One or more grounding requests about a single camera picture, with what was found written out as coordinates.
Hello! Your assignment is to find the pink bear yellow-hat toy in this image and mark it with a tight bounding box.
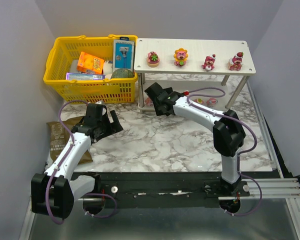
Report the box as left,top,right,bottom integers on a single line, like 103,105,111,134
194,98,204,105

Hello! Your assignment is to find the pink bear cake toy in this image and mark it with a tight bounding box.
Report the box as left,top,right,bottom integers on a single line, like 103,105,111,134
146,51,160,68

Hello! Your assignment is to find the pink bear sunflower toy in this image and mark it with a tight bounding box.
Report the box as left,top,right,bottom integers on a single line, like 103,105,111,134
173,48,188,67

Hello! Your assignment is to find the pink bear white-hat toy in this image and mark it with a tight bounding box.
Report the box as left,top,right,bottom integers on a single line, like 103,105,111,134
201,54,216,72

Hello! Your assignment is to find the pink bear strawberry toy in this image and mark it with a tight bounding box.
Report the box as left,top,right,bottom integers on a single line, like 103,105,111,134
228,51,244,71

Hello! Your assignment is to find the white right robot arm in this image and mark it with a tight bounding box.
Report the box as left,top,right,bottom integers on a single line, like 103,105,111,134
144,82,246,192

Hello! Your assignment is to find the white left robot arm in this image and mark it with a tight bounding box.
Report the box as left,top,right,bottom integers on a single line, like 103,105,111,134
31,101,123,225

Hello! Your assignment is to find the white two-tier shelf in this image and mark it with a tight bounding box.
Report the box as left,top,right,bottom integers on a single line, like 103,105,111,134
134,38,256,113

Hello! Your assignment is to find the green melon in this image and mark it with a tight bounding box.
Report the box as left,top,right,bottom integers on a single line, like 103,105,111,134
111,68,135,79

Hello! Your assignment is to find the brown paper bag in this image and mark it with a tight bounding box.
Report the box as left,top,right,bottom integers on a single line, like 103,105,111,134
47,116,93,165

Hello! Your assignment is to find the white item in basket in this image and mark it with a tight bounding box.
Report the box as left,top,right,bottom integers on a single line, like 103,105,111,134
102,60,113,75

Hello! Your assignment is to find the blue razor package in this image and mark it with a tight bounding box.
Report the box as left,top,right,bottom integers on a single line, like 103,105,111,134
112,39,135,72

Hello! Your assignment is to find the purple flat box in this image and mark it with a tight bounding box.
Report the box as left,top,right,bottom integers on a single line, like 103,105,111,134
65,72,106,81

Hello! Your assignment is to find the orange snack box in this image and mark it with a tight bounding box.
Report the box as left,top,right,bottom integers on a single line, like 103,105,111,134
76,51,105,75

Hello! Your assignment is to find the yellow plastic basket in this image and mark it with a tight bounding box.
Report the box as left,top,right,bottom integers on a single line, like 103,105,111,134
43,34,138,104

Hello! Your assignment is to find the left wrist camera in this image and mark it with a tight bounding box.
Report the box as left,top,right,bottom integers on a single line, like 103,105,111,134
96,100,108,116

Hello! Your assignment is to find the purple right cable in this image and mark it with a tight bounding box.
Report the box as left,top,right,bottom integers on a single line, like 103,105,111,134
186,87,263,217

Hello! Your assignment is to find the purple cable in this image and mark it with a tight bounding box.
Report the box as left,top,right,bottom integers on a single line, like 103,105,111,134
186,87,263,217
46,99,88,225

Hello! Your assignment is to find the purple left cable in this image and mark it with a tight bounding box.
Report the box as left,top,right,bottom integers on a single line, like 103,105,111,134
46,99,88,225

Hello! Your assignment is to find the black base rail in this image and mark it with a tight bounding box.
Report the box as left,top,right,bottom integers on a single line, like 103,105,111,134
71,171,256,209

